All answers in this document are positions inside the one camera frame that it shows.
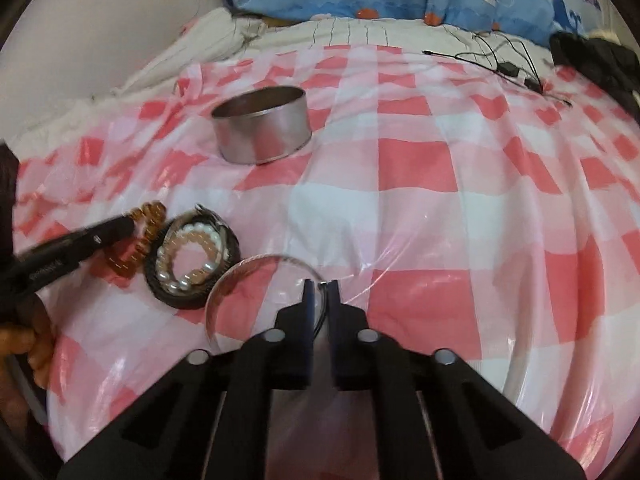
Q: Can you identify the person's left hand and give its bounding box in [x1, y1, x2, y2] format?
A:
[0, 307, 57, 411]

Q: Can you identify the round silver metal tin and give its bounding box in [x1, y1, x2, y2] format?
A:
[210, 86, 312, 166]

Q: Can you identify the white striped bedsheet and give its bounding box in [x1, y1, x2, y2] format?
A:
[10, 7, 556, 126]

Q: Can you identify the clear glass bowl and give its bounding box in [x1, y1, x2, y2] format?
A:
[204, 254, 532, 411]

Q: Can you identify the white pearl bracelet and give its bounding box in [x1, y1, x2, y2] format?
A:
[156, 224, 224, 295]

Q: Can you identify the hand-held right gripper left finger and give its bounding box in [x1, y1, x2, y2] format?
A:
[57, 279, 317, 480]

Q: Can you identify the black charging cable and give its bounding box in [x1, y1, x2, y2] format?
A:
[422, 30, 574, 107]

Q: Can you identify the black jacket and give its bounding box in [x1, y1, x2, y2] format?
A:
[549, 31, 640, 112]

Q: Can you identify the black braided bracelet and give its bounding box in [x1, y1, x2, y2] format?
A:
[144, 205, 242, 309]

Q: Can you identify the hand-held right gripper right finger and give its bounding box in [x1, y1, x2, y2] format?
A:
[327, 280, 586, 480]

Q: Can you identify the amber bead bracelet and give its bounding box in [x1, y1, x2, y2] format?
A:
[107, 201, 168, 277]

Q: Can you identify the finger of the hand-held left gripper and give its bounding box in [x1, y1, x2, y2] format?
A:
[75, 215, 137, 257]

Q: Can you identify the red white checked plastic sheet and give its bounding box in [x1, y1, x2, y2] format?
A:
[12, 42, 640, 480]

